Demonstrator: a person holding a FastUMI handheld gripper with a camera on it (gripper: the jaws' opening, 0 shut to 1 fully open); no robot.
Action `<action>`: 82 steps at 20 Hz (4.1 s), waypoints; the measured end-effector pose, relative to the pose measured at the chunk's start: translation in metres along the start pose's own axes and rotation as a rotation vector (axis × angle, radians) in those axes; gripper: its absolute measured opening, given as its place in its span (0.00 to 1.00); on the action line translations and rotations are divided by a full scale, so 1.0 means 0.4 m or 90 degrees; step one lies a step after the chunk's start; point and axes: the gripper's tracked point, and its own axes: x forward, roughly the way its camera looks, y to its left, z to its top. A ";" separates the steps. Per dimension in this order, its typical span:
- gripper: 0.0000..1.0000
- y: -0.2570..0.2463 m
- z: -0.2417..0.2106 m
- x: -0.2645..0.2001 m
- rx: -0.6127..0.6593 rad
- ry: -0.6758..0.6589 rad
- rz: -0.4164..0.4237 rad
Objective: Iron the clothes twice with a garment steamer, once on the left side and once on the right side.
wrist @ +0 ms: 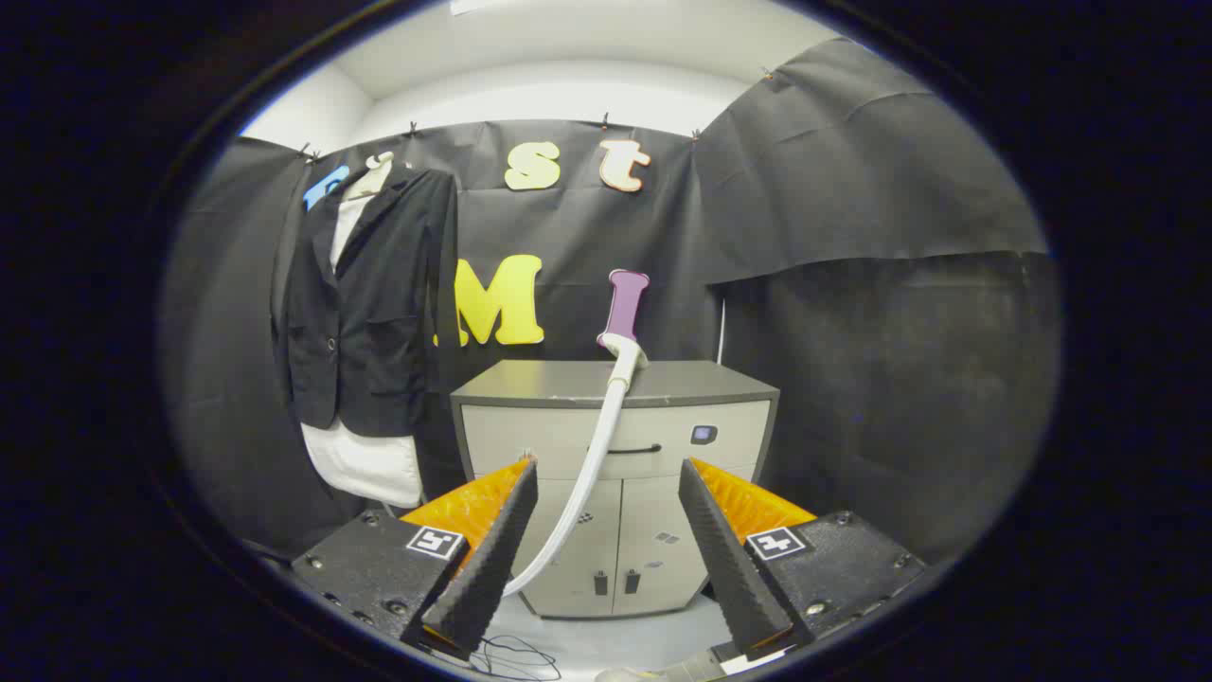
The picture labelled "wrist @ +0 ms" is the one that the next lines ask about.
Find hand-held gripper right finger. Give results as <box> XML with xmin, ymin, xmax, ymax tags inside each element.
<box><xmin>677</xmin><ymin>457</ymin><xmax>929</xmax><ymax>664</ymax></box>

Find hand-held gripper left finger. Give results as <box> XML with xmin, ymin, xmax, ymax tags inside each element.
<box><xmin>291</xmin><ymin>455</ymin><xmax>541</xmax><ymax>662</ymax></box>

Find white shirt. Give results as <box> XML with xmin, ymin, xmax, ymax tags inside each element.
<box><xmin>301</xmin><ymin>194</ymin><xmax>424</xmax><ymax>509</ymax></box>

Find black suit jacket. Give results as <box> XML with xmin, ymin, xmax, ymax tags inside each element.
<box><xmin>270</xmin><ymin>166</ymin><xmax>460</xmax><ymax>439</ymax></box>

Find white garment steamer head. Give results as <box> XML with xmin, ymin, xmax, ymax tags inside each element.
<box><xmin>597</xmin><ymin>269</ymin><xmax>652</xmax><ymax>385</ymax></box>

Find white plastic clothes hanger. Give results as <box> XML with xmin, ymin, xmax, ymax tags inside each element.
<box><xmin>346</xmin><ymin>152</ymin><xmax>394</xmax><ymax>200</ymax></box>

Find grey cabinet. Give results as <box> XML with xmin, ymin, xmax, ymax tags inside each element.
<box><xmin>450</xmin><ymin>358</ymin><xmax>781</xmax><ymax>619</ymax></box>

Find black backdrop cloth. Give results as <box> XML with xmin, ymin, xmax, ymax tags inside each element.
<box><xmin>159</xmin><ymin>38</ymin><xmax>1063</xmax><ymax>569</ymax></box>

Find thin black floor cable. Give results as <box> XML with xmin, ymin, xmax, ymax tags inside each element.
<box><xmin>469</xmin><ymin>635</ymin><xmax>561</xmax><ymax>681</ymax></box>

